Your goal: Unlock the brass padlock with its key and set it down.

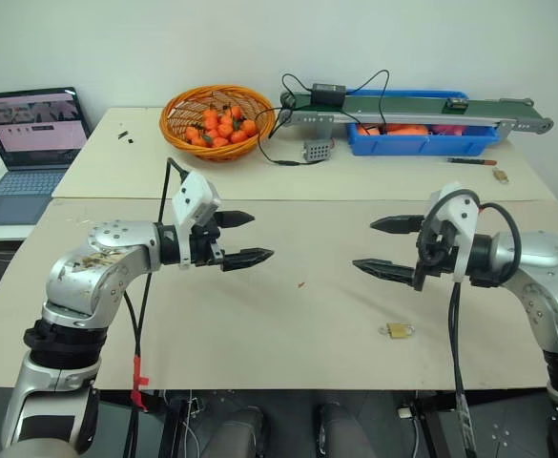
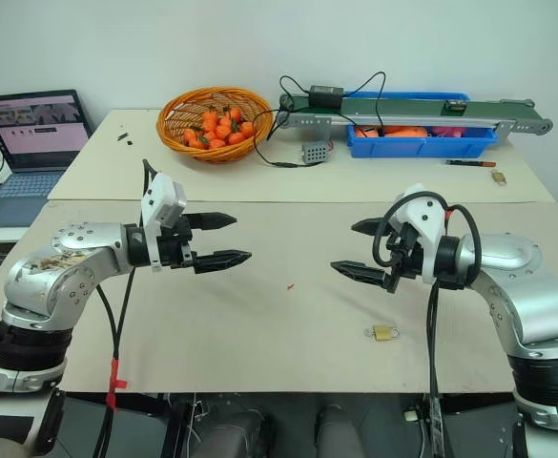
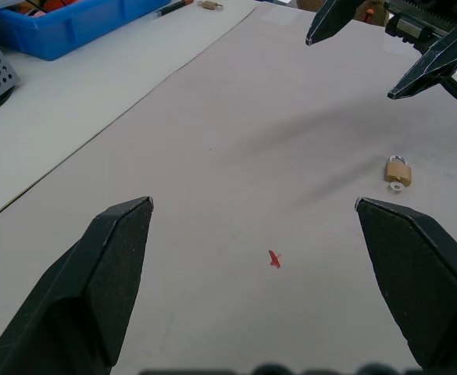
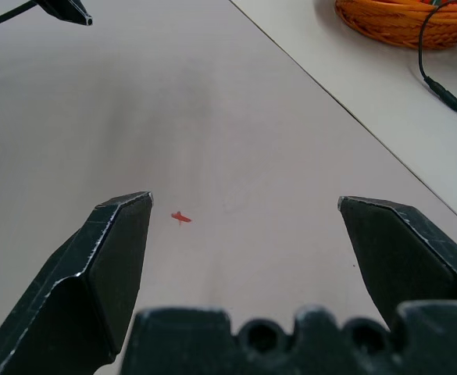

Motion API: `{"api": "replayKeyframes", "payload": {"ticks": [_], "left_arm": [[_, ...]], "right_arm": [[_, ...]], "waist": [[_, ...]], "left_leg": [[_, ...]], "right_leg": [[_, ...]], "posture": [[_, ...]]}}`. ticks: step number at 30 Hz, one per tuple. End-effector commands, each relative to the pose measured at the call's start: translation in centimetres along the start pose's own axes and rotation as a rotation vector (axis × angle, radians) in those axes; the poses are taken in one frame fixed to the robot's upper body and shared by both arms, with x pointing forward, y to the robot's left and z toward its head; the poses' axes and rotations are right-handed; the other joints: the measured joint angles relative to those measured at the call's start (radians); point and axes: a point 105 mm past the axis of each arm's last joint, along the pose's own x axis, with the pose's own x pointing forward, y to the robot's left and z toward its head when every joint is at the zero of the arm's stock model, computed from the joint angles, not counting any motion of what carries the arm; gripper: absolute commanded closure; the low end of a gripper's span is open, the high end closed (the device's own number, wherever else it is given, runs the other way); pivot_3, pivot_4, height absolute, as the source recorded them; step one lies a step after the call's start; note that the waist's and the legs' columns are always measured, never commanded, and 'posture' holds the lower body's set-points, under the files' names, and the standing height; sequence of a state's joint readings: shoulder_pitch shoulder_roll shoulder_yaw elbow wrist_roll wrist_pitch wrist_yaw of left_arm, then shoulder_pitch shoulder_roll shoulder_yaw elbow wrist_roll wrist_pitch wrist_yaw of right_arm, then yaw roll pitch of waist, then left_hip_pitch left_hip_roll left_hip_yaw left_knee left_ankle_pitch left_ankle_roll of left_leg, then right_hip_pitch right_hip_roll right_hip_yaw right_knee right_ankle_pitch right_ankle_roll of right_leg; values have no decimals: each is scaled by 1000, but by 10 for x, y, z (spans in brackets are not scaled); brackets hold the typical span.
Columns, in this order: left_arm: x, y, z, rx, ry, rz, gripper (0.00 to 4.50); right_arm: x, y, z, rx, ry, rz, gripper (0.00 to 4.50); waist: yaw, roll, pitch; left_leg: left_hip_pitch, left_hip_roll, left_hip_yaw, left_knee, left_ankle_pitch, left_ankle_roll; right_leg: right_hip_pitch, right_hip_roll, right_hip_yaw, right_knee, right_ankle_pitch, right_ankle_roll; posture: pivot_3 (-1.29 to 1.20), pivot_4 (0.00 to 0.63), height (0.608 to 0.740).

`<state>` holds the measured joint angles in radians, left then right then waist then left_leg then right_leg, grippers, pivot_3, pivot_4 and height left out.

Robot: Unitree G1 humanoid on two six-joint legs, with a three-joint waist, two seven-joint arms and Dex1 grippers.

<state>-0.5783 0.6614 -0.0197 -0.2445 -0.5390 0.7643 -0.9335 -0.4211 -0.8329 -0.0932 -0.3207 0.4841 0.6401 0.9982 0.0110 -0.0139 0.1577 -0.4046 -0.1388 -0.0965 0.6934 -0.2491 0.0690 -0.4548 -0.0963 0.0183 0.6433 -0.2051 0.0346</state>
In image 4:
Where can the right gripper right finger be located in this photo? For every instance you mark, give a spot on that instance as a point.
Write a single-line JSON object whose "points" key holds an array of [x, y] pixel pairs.
{"points": [[411, 254]]}

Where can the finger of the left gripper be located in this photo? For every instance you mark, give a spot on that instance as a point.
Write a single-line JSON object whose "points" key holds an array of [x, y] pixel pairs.
{"points": [[68, 11]]}

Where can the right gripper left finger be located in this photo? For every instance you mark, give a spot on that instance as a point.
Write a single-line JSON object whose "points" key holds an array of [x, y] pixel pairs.
{"points": [[76, 304]]}

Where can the small red tape mark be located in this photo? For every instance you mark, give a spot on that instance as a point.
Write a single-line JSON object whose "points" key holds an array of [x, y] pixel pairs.
{"points": [[181, 218]]}

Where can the orange woven basket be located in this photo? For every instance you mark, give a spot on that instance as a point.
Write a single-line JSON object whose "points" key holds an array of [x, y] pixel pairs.
{"points": [[392, 27]]}

